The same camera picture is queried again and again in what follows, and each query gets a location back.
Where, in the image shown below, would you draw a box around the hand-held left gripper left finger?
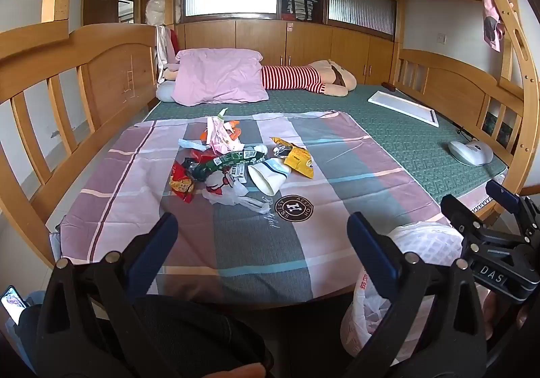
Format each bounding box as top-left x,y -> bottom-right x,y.
36,212 -> 179,378

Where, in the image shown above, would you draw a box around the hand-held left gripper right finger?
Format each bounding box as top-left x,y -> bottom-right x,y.
344,212 -> 488,378

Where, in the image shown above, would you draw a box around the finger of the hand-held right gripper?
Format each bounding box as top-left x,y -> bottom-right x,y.
485,179 -> 540,233
441,194 -> 509,244

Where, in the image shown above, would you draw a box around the red snack packet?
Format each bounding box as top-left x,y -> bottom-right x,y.
169,162 -> 197,203

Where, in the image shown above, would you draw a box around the white plastic bag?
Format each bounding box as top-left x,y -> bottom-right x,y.
201,171 -> 271,214

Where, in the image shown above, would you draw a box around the white paper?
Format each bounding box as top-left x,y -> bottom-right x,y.
178,137 -> 209,151

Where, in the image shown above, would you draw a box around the green snack wrapper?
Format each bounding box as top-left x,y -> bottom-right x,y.
192,150 -> 268,180

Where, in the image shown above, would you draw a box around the yellow snack packet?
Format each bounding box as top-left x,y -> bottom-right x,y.
283,148 -> 315,179

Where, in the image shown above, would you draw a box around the pink white wrapper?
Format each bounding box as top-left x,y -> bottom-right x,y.
206,116 -> 243,155

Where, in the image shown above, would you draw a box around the white paper cup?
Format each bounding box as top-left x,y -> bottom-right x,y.
247,156 -> 293,196

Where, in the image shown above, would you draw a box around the orange wrapper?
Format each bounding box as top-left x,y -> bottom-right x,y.
200,120 -> 243,142

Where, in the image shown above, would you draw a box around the gold black wrapper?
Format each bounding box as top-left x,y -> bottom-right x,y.
270,136 -> 298,158

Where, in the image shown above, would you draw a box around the person's right hand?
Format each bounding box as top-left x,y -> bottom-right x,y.
479,289 -> 530,341

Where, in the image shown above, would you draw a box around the white oval device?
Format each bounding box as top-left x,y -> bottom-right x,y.
447,139 -> 494,168

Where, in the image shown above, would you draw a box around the striped pink grey bedsheet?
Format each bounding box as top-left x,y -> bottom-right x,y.
55,110 -> 454,307

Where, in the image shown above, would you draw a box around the green patterned bed mat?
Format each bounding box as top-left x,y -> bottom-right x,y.
141,84 -> 509,218

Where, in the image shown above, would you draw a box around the white framed board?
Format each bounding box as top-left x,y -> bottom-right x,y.
367,91 -> 439,128

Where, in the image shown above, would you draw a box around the smartphone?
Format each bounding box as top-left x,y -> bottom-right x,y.
0,285 -> 28,326

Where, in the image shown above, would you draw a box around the hanging pink cloth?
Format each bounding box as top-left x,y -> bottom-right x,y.
482,0 -> 506,53

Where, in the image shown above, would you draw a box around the pink pillow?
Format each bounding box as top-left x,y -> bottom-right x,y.
171,48 -> 271,106

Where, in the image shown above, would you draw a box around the striped plush doll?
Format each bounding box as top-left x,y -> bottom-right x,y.
156,59 -> 358,103

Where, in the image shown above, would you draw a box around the hanging white red garment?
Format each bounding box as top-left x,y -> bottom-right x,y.
155,25 -> 179,77

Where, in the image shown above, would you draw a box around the wooden bunk bed frame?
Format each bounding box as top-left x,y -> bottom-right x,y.
0,0 -> 540,311

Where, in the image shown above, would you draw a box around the wooden wall cabinets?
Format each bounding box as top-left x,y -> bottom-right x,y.
175,19 -> 397,85

